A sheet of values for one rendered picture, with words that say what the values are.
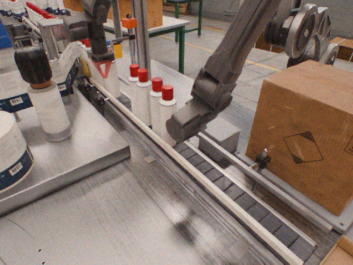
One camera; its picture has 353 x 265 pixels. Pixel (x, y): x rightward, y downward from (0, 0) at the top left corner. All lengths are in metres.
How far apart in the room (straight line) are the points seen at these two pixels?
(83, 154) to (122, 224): 0.27
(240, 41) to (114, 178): 0.53
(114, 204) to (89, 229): 0.09
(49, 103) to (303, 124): 0.71
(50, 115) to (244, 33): 0.61
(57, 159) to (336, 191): 0.77
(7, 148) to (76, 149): 0.20
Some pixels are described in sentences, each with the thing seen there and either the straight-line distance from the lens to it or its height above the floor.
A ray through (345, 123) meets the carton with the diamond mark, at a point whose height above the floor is 1.09.
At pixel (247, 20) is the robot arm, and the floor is 1.29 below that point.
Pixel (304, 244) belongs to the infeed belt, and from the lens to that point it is 0.62.
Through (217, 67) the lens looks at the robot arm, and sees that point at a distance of 0.48.
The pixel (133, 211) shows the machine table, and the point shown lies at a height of 0.83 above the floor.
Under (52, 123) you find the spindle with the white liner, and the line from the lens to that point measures 0.84.
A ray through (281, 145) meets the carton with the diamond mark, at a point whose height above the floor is 0.96.
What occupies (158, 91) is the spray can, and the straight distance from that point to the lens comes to 0.71.
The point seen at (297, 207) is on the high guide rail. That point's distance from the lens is 0.57.
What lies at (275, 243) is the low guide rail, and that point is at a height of 0.91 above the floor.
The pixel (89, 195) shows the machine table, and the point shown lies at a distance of 0.73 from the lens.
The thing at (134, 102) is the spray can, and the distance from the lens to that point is 0.86.
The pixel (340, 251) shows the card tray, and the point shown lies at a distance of 0.71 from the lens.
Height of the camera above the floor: 1.37
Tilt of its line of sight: 38 degrees down
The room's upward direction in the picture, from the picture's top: straight up
